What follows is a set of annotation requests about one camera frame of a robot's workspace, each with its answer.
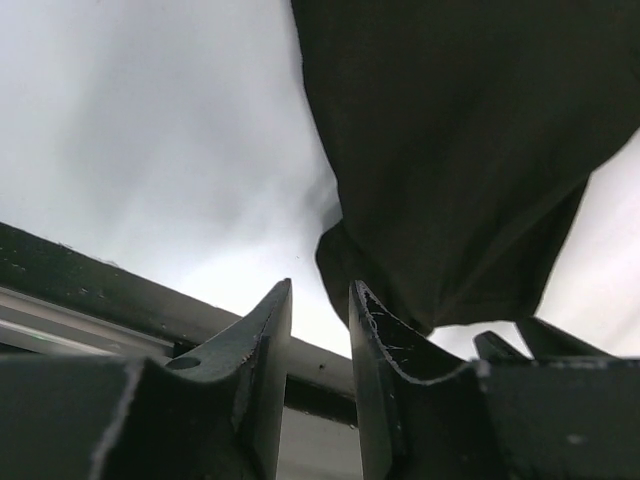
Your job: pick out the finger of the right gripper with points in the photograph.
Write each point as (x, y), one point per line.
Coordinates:
(545, 340)
(491, 346)

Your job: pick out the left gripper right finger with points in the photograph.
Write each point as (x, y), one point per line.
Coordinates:
(424, 413)

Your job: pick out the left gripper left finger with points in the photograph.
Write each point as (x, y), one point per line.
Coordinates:
(212, 413)

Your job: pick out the black printed t-shirt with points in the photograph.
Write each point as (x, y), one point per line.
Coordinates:
(462, 135)

